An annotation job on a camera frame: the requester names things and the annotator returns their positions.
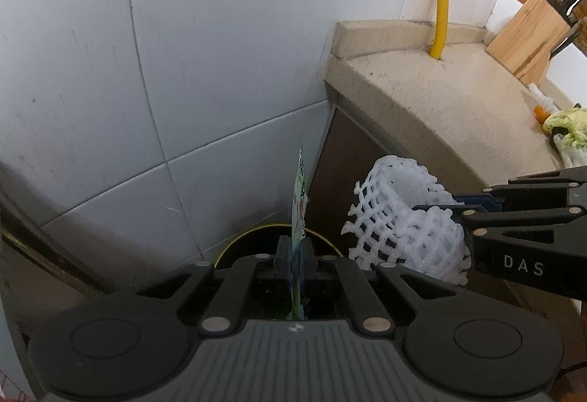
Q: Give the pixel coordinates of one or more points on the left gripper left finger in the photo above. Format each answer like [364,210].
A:
[224,314]

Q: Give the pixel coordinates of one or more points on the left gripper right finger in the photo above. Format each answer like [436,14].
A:
[353,291]

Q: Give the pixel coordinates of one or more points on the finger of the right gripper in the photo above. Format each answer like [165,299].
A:
[475,216]
[558,187]

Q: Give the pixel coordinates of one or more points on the light green cabbage leaves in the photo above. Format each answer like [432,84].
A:
[568,127]

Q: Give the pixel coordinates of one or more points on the white foam fruit net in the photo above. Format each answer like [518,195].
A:
[404,216]

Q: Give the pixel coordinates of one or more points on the green plastic snack bag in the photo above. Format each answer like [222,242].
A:
[298,234]

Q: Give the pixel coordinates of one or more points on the clear plastic bag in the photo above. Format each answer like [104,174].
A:
[572,155]

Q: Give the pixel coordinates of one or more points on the wooden knife block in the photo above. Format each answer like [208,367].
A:
[525,43]

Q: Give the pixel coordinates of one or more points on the wooden handled knife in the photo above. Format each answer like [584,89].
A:
[578,11]

